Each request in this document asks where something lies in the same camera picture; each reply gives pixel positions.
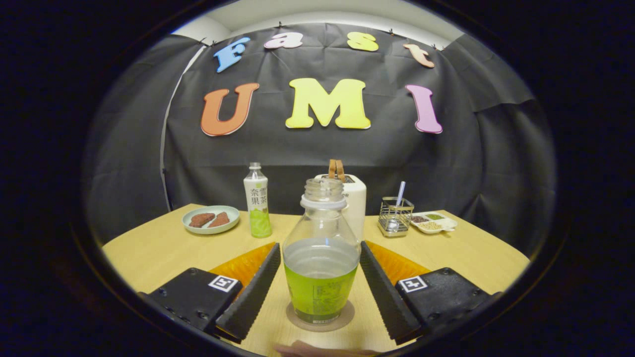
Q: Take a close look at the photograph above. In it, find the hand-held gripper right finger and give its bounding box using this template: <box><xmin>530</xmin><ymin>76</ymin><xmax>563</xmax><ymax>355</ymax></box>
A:
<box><xmin>360</xmin><ymin>240</ymin><xmax>502</xmax><ymax>343</ymax></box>

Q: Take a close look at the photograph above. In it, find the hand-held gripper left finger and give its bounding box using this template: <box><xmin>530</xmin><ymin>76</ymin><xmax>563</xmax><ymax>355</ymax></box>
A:
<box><xmin>139</xmin><ymin>242</ymin><xmax>282</xmax><ymax>343</ymax></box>

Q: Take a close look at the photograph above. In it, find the clear green label juice bottle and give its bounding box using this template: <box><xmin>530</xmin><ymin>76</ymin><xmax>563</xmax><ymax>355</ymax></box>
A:
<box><xmin>282</xmin><ymin>178</ymin><xmax>361</xmax><ymax>325</ymax></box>

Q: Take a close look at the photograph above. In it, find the round brown coaster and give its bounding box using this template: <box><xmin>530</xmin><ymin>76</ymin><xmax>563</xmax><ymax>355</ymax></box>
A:
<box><xmin>285</xmin><ymin>299</ymin><xmax>356</xmax><ymax>332</ymax></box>

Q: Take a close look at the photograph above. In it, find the slim white green drink bottle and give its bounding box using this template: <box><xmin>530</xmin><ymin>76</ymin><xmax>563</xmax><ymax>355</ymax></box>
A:
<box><xmin>243</xmin><ymin>162</ymin><xmax>273</xmax><ymax>238</ymax></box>

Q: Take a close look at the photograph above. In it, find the pale green plate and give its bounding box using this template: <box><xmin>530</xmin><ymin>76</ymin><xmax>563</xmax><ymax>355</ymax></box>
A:
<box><xmin>182</xmin><ymin>205</ymin><xmax>241</xmax><ymax>235</ymax></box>

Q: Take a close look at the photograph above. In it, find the white divided dish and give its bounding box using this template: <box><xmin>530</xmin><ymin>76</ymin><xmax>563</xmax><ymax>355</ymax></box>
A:
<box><xmin>410</xmin><ymin>212</ymin><xmax>458</xmax><ymax>235</ymax></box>

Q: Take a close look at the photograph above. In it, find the white toaster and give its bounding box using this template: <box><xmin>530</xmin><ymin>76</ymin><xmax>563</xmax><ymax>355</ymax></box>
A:
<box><xmin>315</xmin><ymin>174</ymin><xmax>367</xmax><ymax>242</ymax></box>

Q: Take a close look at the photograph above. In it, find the wooden table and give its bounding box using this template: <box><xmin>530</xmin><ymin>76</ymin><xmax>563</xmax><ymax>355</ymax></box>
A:
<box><xmin>102</xmin><ymin>203</ymin><xmax>531</xmax><ymax>357</ymax></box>

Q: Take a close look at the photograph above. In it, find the wire utensil holder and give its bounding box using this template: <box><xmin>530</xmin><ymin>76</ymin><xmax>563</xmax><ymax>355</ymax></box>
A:
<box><xmin>377</xmin><ymin>197</ymin><xmax>415</xmax><ymax>238</ymax></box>

